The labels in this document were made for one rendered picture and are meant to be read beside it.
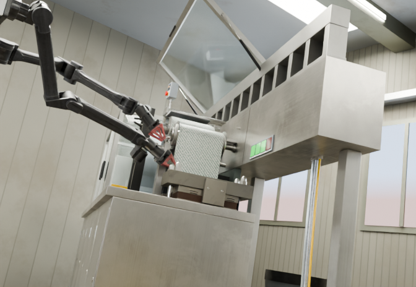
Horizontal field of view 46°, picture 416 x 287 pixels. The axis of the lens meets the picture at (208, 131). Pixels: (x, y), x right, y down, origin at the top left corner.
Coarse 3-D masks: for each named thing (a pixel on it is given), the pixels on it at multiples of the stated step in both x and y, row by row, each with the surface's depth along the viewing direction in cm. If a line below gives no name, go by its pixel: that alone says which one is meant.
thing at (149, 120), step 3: (150, 114) 243; (147, 117) 242; (150, 117) 243; (153, 117) 244; (141, 120) 244; (144, 120) 242; (147, 120) 242; (150, 120) 242; (153, 120) 243; (159, 120) 241; (144, 123) 243; (147, 123) 242; (150, 123) 242; (153, 123) 240; (147, 126) 243; (150, 126) 239; (153, 126) 244
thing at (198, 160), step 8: (176, 144) 239; (184, 144) 240; (176, 152) 238; (184, 152) 239; (192, 152) 240; (200, 152) 241; (208, 152) 243; (216, 152) 244; (176, 160) 237; (184, 160) 238; (192, 160) 239; (200, 160) 241; (208, 160) 242; (216, 160) 243; (184, 168) 238; (192, 168) 239; (200, 168) 240; (208, 168) 241; (216, 168) 242; (208, 176) 240; (216, 176) 241
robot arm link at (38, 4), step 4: (36, 4) 184; (40, 4) 182; (44, 4) 186; (32, 8) 183; (48, 8) 185; (28, 12) 181; (28, 16) 182; (24, 20) 183; (28, 20) 183; (32, 20) 183; (32, 24) 184
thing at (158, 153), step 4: (156, 148) 233; (160, 148) 234; (152, 152) 233; (156, 152) 233; (160, 152) 233; (164, 152) 234; (168, 152) 232; (156, 156) 234; (160, 156) 233; (164, 156) 235; (160, 160) 233
